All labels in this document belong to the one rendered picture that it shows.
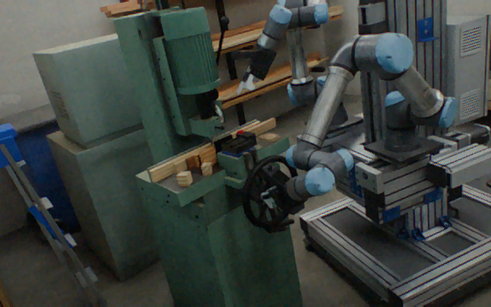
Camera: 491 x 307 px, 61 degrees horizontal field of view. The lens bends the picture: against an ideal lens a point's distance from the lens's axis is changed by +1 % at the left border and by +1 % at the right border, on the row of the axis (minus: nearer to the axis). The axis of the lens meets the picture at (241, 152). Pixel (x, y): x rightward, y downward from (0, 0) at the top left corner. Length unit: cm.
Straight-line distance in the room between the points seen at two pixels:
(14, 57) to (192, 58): 237
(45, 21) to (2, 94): 67
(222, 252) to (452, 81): 127
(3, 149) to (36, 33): 189
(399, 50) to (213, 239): 98
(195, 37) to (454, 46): 113
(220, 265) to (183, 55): 86
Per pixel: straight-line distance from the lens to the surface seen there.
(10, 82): 381
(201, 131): 177
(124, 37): 194
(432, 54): 208
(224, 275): 183
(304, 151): 135
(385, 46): 136
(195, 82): 165
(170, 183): 166
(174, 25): 163
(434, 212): 237
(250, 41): 418
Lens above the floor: 156
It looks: 22 degrees down
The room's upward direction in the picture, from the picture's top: 11 degrees counter-clockwise
